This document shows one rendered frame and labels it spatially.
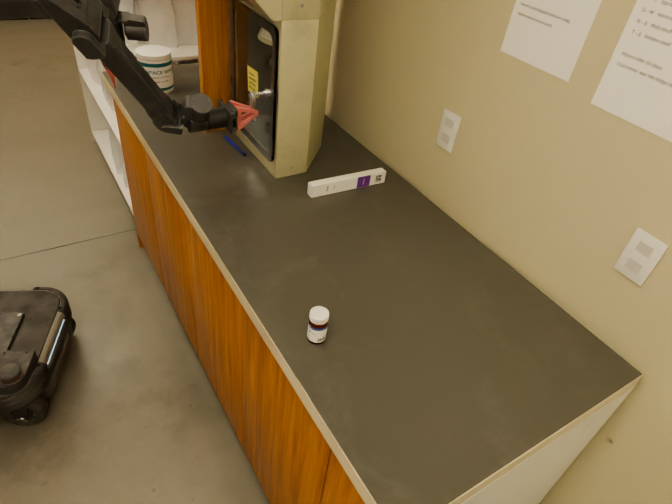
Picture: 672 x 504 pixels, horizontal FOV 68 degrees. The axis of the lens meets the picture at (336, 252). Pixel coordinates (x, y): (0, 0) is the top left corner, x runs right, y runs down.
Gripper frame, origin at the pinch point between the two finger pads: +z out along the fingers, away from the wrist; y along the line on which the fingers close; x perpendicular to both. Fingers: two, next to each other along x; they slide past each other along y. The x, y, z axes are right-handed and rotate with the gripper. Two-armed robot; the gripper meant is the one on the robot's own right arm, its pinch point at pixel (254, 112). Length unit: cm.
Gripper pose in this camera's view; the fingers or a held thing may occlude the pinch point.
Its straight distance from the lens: 153.1
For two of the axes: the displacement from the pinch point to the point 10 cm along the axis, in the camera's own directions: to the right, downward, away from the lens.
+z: 8.6, -2.7, 4.4
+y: -5.1, -5.8, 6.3
